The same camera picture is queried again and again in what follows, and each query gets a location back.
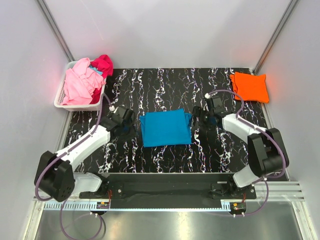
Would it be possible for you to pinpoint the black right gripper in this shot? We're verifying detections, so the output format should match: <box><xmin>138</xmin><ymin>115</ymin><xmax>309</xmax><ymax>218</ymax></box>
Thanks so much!
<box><xmin>187</xmin><ymin>106</ymin><xmax>216</xmax><ymax>132</ymax></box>

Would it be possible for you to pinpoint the blue t shirt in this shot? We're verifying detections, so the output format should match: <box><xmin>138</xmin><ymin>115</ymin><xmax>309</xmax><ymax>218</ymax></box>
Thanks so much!
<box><xmin>139</xmin><ymin>108</ymin><xmax>192</xmax><ymax>148</ymax></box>

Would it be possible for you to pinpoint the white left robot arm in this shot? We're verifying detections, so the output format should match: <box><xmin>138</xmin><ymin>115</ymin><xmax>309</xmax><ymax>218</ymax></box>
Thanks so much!
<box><xmin>34</xmin><ymin>106</ymin><xmax>136</xmax><ymax>202</ymax></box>

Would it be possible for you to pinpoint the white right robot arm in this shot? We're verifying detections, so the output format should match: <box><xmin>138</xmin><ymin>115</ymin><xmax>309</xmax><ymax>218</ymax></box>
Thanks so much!
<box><xmin>190</xmin><ymin>96</ymin><xmax>289</xmax><ymax>199</ymax></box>

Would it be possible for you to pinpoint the white plastic laundry basket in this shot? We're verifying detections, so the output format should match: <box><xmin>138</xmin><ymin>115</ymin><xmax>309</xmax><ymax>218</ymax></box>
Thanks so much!
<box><xmin>53</xmin><ymin>58</ymin><xmax>107</xmax><ymax>112</ymax></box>

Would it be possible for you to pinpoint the light blue garment in basket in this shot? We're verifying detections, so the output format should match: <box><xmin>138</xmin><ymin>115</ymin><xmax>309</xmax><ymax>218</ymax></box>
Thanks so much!
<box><xmin>89</xmin><ymin>65</ymin><xmax>103</xmax><ymax>75</ymax></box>

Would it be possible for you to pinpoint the light pink t shirt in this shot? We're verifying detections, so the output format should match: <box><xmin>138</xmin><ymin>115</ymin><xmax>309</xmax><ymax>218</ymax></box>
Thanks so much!
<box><xmin>61</xmin><ymin>57</ymin><xmax>106</xmax><ymax>106</ymax></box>

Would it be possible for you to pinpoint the magenta t shirt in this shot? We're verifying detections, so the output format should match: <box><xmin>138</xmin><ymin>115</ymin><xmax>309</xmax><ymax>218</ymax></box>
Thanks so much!
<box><xmin>90</xmin><ymin>54</ymin><xmax>114</xmax><ymax>104</ymax></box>

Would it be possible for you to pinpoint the folded orange t shirt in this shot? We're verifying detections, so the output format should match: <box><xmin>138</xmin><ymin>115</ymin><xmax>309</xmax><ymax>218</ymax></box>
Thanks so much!
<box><xmin>229</xmin><ymin>72</ymin><xmax>270</xmax><ymax>104</ymax></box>

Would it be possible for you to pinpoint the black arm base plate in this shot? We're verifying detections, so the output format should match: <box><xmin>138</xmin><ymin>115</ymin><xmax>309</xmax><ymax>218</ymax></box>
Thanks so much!
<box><xmin>79</xmin><ymin>173</ymin><xmax>257</xmax><ymax>211</ymax></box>

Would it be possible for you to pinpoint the aluminium frame rail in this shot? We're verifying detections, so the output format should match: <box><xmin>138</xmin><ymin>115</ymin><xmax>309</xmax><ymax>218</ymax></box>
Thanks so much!
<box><xmin>39</xmin><ymin>181</ymin><xmax>304</xmax><ymax>203</ymax></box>

